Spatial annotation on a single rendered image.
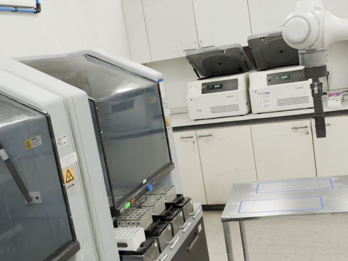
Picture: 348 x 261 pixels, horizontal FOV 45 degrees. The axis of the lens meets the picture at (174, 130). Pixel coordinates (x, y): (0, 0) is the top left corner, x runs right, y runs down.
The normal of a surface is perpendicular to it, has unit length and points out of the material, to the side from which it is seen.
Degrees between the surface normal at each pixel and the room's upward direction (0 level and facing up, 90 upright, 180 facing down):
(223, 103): 90
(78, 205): 90
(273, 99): 90
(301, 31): 88
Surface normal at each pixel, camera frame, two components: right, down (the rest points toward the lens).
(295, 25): -0.58, 0.22
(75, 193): 0.92, -0.09
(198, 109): -0.37, 0.22
